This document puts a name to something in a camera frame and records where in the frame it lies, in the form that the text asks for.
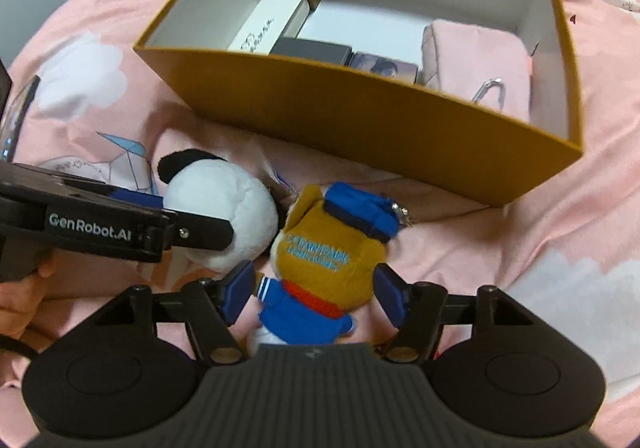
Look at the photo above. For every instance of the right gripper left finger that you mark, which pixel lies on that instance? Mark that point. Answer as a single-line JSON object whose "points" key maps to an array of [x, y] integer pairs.
{"points": [[211, 307]]}

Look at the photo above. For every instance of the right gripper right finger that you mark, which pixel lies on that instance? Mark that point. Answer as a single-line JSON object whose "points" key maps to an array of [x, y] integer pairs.
{"points": [[415, 310]]}

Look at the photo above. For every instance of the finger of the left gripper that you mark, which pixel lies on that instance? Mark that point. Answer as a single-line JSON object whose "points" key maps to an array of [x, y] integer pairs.
{"points": [[198, 232], [88, 194]]}

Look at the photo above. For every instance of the white panda plush toy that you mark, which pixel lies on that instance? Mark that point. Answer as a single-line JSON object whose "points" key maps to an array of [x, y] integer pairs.
{"points": [[200, 183]]}

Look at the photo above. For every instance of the brown plush bear keychain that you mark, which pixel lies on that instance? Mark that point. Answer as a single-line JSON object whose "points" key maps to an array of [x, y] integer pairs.
{"points": [[323, 261]]}

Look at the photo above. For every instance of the pink fabric pouch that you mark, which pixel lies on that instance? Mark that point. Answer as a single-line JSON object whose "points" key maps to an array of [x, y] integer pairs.
{"points": [[458, 58]]}

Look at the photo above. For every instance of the person's left hand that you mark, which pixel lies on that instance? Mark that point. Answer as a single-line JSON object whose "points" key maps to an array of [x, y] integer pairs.
{"points": [[19, 300]]}

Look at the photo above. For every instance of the dark smartphone on bed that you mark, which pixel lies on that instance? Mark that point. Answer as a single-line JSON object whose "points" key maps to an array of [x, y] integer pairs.
{"points": [[13, 118]]}

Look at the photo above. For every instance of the pink cloud-print bedsheet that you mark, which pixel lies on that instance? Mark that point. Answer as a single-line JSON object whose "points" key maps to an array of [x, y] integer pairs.
{"points": [[569, 250]]}

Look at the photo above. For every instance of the long white glasses box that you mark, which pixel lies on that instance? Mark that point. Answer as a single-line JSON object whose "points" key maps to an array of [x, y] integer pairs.
{"points": [[269, 21]]}

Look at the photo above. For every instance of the black leather wallet box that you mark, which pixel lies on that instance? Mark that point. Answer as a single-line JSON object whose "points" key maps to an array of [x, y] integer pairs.
{"points": [[329, 53]]}

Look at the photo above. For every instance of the illustrated character card box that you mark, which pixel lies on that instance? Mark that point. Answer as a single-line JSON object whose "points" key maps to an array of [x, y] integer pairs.
{"points": [[384, 67]]}

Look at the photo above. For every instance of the silver carabiner clip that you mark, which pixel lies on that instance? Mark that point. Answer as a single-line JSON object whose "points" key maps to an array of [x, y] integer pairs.
{"points": [[486, 87]]}

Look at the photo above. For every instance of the orange cardboard storage box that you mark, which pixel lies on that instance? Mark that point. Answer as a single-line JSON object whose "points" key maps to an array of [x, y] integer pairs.
{"points": [[405, 129]]}

